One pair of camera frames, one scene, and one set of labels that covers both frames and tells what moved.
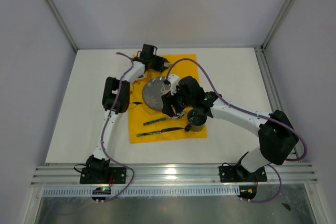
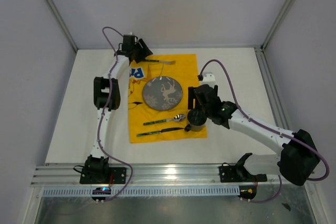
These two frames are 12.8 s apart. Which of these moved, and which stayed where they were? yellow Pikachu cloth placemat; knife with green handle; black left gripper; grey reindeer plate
Moved: black left gripper
Stayed: yellow Pikachu cloth placemat; grey reindeer plate; knife with green handle
